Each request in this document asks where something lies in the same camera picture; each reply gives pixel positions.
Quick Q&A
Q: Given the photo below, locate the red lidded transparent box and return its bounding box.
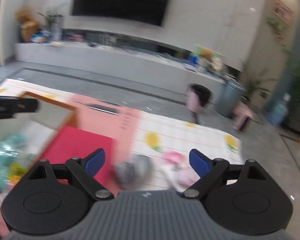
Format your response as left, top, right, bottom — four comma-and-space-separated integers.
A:
41, 126, 118, 194

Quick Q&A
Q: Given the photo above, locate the grey metal trash can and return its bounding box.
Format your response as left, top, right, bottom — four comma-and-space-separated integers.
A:
215, 80, 245, 118

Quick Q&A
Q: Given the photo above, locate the pink trash bin black liner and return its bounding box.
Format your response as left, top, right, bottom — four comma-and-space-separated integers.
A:
186, 83, 211, 113

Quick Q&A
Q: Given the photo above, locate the framed wall picture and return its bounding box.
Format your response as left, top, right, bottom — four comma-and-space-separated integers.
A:
272, 0, 294, 26

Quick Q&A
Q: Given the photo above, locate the orange cardboard storage box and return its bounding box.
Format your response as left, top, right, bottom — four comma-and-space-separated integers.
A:
0, 91, 77, 168

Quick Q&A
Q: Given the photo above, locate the golden brown vase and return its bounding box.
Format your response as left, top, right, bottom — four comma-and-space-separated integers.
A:
20, 20, 39, 42

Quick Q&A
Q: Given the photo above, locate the lemon print checkered tablecloth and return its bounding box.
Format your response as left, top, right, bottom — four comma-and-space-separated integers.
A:
0, 79, 243, 190

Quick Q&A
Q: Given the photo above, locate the blue water jug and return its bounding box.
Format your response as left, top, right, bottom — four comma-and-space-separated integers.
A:
268, 93, 290, 126

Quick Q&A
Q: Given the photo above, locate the tall floor plant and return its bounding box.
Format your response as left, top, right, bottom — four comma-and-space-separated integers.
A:
239, 62, 278, 103

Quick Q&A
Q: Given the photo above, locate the black wall television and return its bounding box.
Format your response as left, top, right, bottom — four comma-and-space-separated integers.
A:
71, 0, 175, 28

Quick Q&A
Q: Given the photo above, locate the green potted plant on shelf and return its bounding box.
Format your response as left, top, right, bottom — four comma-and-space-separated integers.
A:
38, 3, 67, 43

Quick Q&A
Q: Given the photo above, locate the pink feather tassel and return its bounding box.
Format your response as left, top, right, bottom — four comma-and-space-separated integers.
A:
162, 151, 184, 164

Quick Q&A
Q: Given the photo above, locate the teddy bear on shelf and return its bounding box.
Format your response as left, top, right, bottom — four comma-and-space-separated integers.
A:
198, 48, 213, 61

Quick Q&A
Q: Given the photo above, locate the teal plush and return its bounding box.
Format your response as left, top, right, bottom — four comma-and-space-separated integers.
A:
0, 133, 33, 192

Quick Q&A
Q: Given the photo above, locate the grey silver cloth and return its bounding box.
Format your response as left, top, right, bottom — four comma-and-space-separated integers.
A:
113, 154, 153, 190

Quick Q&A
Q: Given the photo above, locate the pink patterned fabric pouch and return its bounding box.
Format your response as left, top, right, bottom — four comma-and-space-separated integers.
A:
161, 164, 200, 192

